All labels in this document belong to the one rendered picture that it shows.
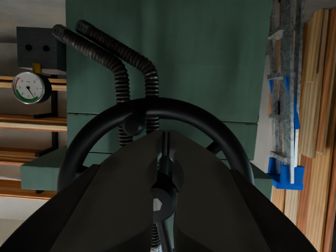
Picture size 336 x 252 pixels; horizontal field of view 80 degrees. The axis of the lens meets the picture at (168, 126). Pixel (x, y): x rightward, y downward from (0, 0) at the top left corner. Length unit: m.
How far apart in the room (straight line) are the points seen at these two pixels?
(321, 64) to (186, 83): 1.46
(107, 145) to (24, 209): 3.68
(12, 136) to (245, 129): 3.61
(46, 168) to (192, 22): 0.47
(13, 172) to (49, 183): 3.43
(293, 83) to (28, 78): 1.18
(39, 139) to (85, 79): 3.12
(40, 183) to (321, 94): 1.75
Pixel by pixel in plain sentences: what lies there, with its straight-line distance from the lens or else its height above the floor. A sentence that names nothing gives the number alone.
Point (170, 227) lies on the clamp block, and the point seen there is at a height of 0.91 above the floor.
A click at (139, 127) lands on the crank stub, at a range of 0.22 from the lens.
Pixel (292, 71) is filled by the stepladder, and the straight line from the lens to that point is 1.30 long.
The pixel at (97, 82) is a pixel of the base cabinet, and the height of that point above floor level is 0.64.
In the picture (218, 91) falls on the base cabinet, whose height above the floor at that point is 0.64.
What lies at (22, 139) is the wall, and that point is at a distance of 3.76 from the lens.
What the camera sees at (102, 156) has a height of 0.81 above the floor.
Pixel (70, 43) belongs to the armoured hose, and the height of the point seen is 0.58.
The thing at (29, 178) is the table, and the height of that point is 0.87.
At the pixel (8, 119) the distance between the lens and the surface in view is 3.17.
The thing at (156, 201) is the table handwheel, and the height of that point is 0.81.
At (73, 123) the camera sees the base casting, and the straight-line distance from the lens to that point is 0.51.
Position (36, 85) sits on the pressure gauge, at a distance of 0.47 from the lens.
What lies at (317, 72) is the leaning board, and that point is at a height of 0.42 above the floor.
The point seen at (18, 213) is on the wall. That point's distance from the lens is 4.21.
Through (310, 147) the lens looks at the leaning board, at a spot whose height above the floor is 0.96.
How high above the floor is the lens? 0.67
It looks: 7 degrees up
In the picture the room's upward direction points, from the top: 177 degrees counter-clockwise
